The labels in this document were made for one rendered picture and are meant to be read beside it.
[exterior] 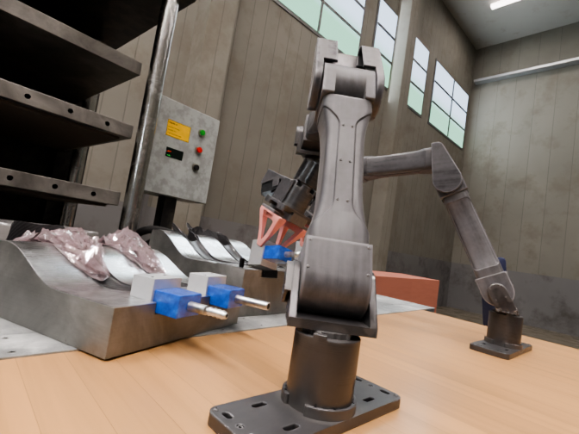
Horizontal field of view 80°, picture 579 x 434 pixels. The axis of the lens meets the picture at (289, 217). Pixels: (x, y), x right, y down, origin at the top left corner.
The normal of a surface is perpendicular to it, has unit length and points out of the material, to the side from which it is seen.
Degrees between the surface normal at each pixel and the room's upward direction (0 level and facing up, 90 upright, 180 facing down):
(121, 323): 90
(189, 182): 90
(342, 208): 69
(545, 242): 90
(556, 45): 90
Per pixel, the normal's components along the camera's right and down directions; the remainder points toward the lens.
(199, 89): 0.69, 0.05
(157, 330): 0.91, 0.11
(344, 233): 0.11, -0.42
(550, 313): -0.71, -0.16
